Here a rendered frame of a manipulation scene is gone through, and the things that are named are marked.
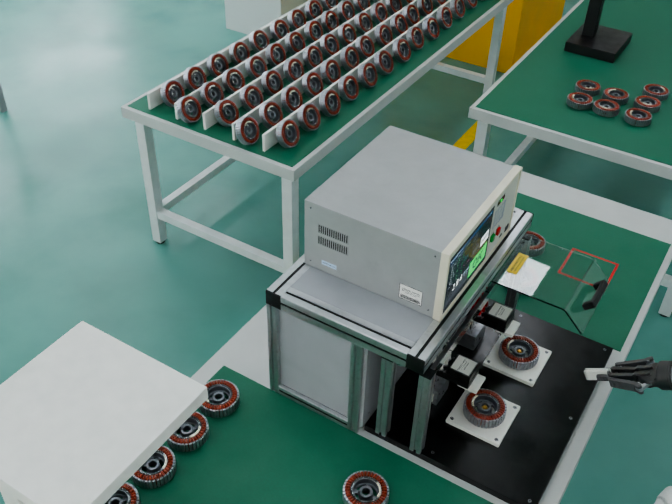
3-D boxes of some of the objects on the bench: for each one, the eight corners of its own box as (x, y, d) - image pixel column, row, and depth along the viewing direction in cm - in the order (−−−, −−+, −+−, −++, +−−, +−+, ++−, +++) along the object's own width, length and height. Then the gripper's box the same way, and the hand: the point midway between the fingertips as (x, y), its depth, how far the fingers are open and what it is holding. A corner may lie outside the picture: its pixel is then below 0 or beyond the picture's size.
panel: (468, 287, 250) (481, 210, 231) (362, 427, 206) (368, 347, 187) (464, 286, 250) (477, 209, 232) (358, 425, 206) (364, 345, 187)
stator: (509, 404, 212) (511, 395, 209) (498, 435, 203) (501, 426, 201) (469, 391, 215) (471, 382, 213) (457, 420, 207) (458, 411, 204)
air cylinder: (483, 335, 233) (486, 322, 230) (473, 351, 228) (476, 337, 225) (468, 329, 235) (470, 315, 232) (457, 344, 230) (459, 330, 227)
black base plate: (611, 353, 232) (613, 348, 231) (532, 516, 189) (534, 510, 188) (465, 294, 251) (466, 288, 249) (363, 430, 208) (364, 424, 207)
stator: (543, 352, 227) (546, 343, 224) (529, 377, 219) (531, 368, 217) (507, 337, 231) (509, 328, 229) (492, 360, 224) (494, 351, 221)
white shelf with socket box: (222, 515, 187) (207, 386, 159) (110, 649, 163) (68, 525, 134) (113, 449, 201) (82, 319, 173) (-5, 563, 177) (-65, 434, 148)
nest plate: (551, 354, 228) (552, 351, 227) (532, 387, 218) (533, 384, 217) (502, 333, 234) (503, 330, 233) (482, 365, 224) (483, 362, 223)
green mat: (670, 244, 273) (671, 244, 273) (620, 352, 233) (620, 351, 232) (428, 162, 311) (428, 161, 311) (347, 242, 270) (347, 241, 270)
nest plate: (520, 409, 212) (520, 406, 211) (498, 447, 202) (498, 444, 201) (468, 386, 218) (469, 383, 217) (445, 422, 208) (445, 419, 207)
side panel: (362, 425, 209) (368, 340, 189) (356, 433, 207) (361, 347, 187) (275, 382, 220) (273, 296, 200) (269, 389, 218) (266, 303, 198)
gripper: (673, 404, 196) (582, 400, 212) (685, 371, 205) (597, 369, 221) (665, 380, 194) (573, 378, 209) (678, 347, 202) (589, 348, 218)
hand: (598, 374), depth 213 cm, fingers closed
